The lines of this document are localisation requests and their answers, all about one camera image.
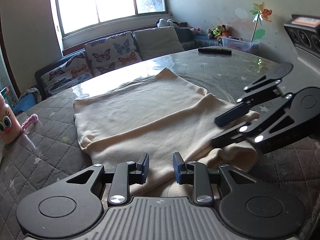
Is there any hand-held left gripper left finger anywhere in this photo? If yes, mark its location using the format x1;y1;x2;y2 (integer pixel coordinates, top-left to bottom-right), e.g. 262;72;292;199
66;152;150;207

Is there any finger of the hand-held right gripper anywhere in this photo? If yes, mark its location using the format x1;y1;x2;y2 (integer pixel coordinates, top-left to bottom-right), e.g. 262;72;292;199
211;93;298;150
214;66;284;127

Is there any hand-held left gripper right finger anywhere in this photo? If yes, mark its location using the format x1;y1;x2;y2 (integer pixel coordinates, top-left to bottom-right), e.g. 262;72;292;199
173;152;253;207

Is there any cream sweatshirt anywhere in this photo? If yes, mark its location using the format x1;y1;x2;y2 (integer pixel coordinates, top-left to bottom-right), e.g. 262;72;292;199
72;67;260;198

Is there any black remote control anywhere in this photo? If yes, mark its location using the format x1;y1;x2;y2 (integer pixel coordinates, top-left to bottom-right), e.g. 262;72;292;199
197;47;232;56

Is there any clear plastic storage box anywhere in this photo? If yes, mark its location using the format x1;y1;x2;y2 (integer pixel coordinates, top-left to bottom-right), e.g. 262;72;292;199
221;36;260;53

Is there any heap of small plush toys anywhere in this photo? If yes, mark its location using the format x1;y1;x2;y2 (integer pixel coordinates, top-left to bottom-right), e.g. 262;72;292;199
207;24;232;42

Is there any dark blue sofa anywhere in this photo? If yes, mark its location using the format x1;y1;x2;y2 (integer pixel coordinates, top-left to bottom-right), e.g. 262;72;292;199
34;26;225;100

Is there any colourful paper pinwheel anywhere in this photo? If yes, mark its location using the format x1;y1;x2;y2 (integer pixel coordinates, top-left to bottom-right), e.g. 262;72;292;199
249;2;273;43

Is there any plain grey cushion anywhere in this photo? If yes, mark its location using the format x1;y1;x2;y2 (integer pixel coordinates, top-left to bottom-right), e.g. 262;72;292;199
134;26;185;61

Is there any panda plush toy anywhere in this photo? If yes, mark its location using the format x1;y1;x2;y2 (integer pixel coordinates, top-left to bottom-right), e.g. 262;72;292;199
156;18;180;29

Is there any square butterfly print cushion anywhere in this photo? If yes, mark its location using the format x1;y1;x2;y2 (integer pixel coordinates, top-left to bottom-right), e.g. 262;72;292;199
84;32;141;77

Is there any wide butterfly print cushion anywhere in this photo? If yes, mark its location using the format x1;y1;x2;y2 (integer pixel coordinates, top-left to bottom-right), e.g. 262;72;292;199
41;52;93;96

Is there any grey crumpled cloth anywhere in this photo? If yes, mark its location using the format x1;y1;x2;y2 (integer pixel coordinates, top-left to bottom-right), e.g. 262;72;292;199
19;87;42;103

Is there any blue chair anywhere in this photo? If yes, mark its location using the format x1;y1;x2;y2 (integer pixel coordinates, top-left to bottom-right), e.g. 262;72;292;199
12;94;38;115

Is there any pink cartoon water bottle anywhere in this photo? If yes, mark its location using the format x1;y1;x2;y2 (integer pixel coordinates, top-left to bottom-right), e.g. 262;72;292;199
0;92;22;144

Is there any blue toy cabinet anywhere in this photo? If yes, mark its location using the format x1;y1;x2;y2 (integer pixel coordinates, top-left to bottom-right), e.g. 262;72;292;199
0;86;18;105

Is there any pink fabric strap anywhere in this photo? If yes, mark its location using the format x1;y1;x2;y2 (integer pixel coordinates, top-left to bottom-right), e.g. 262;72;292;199
20;114;39;132

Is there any dark wooden door frame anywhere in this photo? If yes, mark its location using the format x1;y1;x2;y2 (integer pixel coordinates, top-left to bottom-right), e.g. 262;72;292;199
0;36;21;100

